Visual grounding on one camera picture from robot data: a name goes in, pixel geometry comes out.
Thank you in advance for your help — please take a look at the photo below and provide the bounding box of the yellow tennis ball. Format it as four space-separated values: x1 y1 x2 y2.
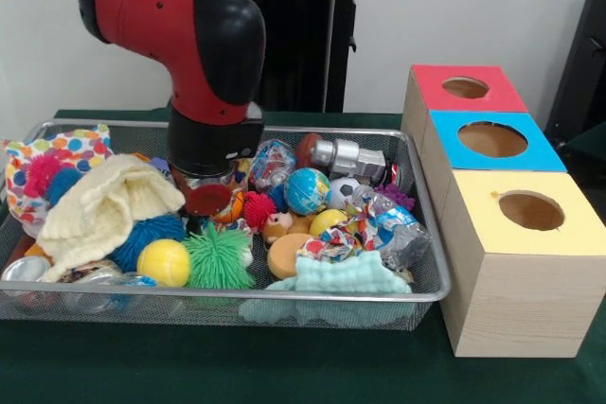
136 238 191 288

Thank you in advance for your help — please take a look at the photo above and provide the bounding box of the green cloth side table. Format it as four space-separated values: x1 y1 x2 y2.
562 118 606 173

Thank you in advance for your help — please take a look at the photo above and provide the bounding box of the small toy soccer ball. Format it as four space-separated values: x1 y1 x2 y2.
329 177 361 210

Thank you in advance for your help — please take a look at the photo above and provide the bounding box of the black office chair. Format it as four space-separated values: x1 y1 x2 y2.
544 0 606 149

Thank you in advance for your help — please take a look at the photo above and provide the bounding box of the green spiky puffer ball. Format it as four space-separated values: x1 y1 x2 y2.
182 221 256 290

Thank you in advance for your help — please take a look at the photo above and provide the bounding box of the cream waffle cloth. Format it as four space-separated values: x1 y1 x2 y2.
36 152 187 282

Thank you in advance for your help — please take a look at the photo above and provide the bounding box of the silver plastic toy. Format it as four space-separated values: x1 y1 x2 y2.
312 138 387 183

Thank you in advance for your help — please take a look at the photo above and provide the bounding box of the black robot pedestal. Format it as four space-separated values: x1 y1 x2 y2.
183 0 380 114

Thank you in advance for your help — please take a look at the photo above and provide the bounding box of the crushed clear water bottle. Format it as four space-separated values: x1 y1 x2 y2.
352 185 432 272

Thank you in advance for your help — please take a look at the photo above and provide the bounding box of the blue globe ball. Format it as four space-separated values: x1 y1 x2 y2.
283 167 332 216

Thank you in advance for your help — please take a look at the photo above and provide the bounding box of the mint green waffle cloth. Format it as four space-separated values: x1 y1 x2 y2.
264 251 412 295

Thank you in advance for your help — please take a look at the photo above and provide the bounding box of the colourful polka dot cloth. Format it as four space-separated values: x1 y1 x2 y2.
2 123 116 235

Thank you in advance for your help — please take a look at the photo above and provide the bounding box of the wooden box with three holes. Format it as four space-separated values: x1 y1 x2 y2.
400 63 606 359

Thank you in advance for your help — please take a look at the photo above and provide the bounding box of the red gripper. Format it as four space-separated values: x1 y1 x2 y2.
172 169 233 236

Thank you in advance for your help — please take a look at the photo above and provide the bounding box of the small tan plush toy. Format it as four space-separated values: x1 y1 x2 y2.
261 211 317 245

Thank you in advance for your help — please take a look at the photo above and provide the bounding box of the shallow clear mesh bin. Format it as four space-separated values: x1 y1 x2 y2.
0 118 451 333

